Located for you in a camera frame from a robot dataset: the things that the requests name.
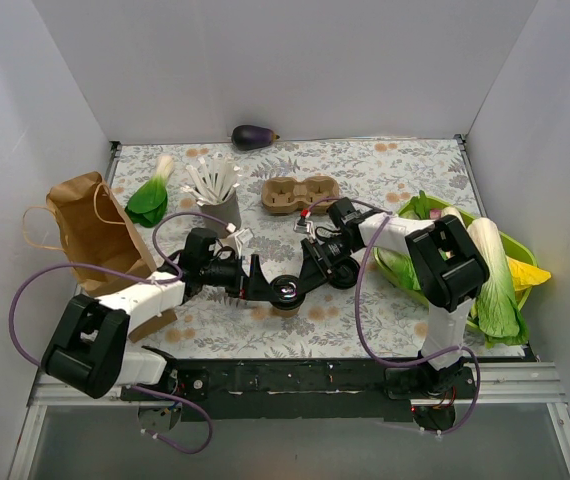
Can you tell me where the black plastic cup lid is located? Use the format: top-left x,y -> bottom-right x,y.
270,274 -> 306,311

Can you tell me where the brown pulp cup carrier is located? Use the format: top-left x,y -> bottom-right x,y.
261,176 -> 340,215

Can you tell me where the brown paper bag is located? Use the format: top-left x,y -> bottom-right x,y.
22,172 -> 176,342

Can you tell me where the brown paper coffee cup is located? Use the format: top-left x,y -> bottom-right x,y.
271,301 -> 302,318

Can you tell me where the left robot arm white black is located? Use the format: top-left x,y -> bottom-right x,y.
41,228 -> 279,400

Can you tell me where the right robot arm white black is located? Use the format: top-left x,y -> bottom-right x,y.
288,197 -> 490,398

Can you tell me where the stack of black lids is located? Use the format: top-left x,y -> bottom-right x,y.
329,258 -> 360,290

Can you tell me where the grey straw holder cup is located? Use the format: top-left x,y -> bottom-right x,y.
200,193 -> 242,238

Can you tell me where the green leafy lettuce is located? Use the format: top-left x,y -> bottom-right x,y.
378,190 -> 429,291

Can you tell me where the green vegetable tray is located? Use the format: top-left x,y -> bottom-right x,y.
373,195 -> 539,334

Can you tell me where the bundle of white straws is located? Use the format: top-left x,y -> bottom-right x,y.
180,152 -> 242,206

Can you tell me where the green bok choy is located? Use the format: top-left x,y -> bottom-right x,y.
125,155 -> 174,228

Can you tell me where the purple eggplant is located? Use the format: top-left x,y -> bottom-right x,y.
231,125 -> 280,151

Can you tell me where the napa cabbage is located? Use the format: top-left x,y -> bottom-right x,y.
467,217 -> 529,346

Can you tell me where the yellow pepper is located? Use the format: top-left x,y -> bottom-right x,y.
507,257 -> 552,292

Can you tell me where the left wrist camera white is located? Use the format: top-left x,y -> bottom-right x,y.
221,223 -> 253,256

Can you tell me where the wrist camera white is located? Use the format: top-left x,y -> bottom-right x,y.
294,209 -> 316,239
221,223 -> 253,256

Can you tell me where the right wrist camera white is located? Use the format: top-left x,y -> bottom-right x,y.
294,209 -> 316,239

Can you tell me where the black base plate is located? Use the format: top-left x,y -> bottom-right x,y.
119,357 -> 479,424

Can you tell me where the aluminium frame rail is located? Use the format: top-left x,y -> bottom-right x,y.
10,361 -> 570,479

